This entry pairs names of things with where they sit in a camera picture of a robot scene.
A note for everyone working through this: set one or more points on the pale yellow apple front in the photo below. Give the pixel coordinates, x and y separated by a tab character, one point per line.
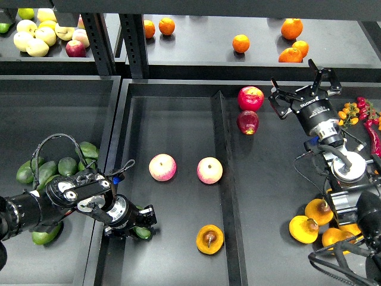
37	48

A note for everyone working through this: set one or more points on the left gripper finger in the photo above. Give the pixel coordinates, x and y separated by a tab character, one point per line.
146	216
116	233

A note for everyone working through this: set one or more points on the small orange right shelf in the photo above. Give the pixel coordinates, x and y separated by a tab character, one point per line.
302	46

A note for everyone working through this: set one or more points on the black shelf upright post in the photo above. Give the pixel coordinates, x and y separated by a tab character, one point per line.
133	31

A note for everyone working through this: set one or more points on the dark red apple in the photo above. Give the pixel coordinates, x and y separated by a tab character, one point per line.
248	122

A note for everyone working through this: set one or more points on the pale yellow apple left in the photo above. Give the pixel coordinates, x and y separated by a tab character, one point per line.
21	39

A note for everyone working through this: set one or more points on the yellow pear pile upper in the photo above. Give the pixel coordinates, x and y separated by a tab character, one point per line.
320	211

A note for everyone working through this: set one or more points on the red cherry tomato bunch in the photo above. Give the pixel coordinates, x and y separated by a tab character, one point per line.
368	112

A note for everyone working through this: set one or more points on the bright red apple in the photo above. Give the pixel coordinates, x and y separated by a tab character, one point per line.
250	98

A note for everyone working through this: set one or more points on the pink apple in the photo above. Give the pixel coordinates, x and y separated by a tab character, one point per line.
162	167
209	170

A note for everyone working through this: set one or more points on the large orange on shelf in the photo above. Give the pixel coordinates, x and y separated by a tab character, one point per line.
292	28

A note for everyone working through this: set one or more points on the pink apple left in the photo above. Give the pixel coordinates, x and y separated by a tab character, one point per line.
162	167

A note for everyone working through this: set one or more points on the yellow pear pile bottom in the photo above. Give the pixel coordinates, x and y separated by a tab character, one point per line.
333	235

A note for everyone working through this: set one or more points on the pale yellow apple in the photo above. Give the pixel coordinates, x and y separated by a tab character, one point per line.
37	48
21	39

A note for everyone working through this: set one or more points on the green lime on shelf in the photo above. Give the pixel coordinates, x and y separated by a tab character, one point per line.
26	13

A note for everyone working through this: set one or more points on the orange on shelf middle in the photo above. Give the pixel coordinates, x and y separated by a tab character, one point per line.
240	43

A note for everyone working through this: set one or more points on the green avocado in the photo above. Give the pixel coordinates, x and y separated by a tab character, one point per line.
142	232

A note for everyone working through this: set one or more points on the red apple on shelf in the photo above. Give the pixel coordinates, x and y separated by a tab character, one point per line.
75	48

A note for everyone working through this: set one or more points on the black tray divider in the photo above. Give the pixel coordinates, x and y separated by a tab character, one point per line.
235	255

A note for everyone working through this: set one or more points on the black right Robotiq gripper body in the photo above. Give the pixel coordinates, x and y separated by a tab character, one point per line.
314	112

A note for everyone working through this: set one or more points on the red chili pepper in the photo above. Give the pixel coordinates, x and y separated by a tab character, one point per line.
374	140

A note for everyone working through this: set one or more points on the yellow pear with brown stem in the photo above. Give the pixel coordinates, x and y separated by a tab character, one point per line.
209	239

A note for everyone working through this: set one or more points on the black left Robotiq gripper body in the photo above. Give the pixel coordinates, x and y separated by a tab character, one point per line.
123	214

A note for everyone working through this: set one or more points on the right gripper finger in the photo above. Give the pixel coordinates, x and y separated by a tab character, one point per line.
324	74
281	101

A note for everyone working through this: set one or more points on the pink apple right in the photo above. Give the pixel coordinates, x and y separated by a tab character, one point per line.
209	170

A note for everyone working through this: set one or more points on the orange on shelf far left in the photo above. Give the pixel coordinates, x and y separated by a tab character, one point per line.
149	27

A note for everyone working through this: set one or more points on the orange at shelf edge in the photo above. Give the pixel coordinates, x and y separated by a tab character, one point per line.
290	55

